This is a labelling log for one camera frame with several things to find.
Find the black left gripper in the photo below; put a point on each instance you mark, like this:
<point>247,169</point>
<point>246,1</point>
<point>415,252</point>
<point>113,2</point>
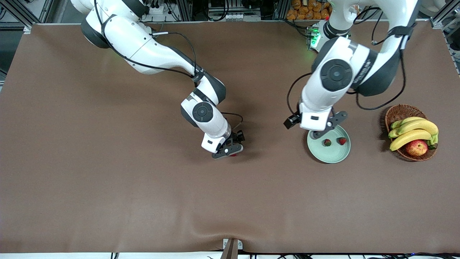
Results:
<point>291,120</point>

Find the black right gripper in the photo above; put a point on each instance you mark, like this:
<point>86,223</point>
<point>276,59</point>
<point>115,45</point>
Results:
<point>237,137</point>

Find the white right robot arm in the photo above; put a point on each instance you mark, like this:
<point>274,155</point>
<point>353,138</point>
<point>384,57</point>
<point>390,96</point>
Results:
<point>143,46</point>

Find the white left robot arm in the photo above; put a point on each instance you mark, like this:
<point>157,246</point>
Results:
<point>316,97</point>

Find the pale green round plate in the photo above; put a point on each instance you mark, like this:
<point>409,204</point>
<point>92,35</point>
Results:
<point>329,154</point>

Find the brown wicker basket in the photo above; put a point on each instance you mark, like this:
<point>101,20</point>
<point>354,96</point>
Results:
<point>400,112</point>

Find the bag of orange bread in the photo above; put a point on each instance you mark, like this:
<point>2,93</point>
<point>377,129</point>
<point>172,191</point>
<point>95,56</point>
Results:
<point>309,10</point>

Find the yellow banana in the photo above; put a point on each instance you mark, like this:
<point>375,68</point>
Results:
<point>420,126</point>
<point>409,137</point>
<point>408,120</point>

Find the red yellow apple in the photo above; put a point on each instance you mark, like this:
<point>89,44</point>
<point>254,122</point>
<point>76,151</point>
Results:
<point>417,148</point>

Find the brown table mat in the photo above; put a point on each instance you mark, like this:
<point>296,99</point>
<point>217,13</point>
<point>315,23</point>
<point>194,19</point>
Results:
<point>107,144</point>

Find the white power strip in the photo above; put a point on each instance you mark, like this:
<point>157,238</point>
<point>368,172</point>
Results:
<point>156,10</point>

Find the aluminium frame post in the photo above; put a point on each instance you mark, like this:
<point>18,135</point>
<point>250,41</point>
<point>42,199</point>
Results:
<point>281,9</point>
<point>185,9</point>

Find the metal table clamp bracket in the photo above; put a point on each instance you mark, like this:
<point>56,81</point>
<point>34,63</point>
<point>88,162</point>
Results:
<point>230,250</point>

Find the aluminium frame profile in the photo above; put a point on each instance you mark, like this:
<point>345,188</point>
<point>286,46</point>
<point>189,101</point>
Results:
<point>444,22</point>
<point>18,12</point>

